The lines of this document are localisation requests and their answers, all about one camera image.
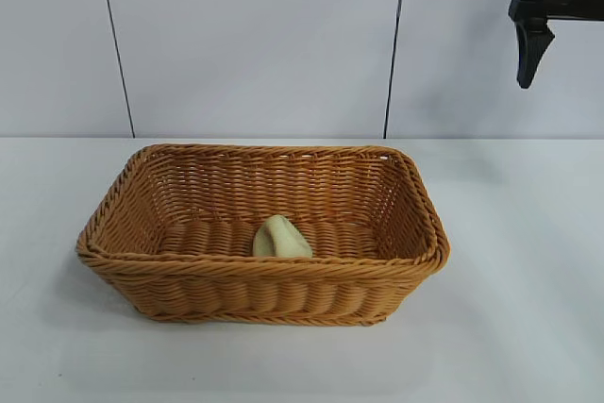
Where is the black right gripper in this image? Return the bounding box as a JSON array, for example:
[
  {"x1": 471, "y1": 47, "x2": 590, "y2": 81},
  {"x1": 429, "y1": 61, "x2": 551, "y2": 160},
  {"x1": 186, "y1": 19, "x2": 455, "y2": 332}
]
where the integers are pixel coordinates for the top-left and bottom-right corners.
[{"x1": 508, "y1": 0, "x2": 604, "y2": 90}]

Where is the tan woven wicker basket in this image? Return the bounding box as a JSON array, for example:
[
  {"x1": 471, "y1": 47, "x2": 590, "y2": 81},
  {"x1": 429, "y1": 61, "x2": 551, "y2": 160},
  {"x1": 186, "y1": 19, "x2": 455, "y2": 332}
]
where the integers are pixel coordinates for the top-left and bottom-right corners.
[{"x1": 75, "y1": 143, "x2": 452, "y2": 327}]

